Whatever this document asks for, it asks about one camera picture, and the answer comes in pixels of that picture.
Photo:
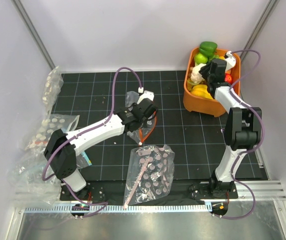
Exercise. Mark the white cauliflower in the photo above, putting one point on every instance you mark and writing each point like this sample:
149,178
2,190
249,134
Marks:
195,77

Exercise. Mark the black grid mat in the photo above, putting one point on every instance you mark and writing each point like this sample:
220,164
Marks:
196,138

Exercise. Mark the green bell pepper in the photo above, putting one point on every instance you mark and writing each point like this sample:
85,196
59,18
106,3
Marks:
208,48

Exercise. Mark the clear bag pink dots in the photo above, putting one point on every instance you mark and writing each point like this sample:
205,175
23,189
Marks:
150,174

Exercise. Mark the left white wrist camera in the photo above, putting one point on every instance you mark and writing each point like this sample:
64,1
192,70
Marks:
146,95

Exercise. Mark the clear bag white dots upright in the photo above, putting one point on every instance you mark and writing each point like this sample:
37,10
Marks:
52,88

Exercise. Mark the crumpled clear bags pile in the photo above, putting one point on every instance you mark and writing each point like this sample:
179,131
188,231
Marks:
28,188

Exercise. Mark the orange plastic basket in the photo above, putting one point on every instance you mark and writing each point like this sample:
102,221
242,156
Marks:
194,103

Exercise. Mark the green apple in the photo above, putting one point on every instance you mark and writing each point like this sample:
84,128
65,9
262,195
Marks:
200,58

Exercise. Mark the red apple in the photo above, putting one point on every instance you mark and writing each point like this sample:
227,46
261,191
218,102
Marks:
228,78

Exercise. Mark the brown longan cluster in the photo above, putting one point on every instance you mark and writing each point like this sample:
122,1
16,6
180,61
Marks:
190,71

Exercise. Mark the aluminium cable rail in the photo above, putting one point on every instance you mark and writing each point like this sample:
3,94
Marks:
74,208

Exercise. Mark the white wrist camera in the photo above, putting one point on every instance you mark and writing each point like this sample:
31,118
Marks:
230,61
146,95

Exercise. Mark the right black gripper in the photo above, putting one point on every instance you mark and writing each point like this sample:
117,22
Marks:
203,70

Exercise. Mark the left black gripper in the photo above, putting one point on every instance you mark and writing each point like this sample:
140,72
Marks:
133,105

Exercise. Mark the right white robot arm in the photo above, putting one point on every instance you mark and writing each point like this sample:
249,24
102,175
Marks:
242,131

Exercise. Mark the green grapes bunch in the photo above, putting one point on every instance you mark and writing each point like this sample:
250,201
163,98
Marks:
215,56

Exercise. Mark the clear bag orange zipper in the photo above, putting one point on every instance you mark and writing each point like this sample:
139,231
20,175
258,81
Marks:
142,134

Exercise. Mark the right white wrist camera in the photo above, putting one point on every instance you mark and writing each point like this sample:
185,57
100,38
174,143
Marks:
230,61

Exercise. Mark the clear bag white dots flat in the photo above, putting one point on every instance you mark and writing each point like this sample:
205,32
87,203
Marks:
39,136

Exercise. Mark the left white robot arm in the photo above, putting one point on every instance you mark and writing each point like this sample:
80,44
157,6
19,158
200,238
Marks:
63,148

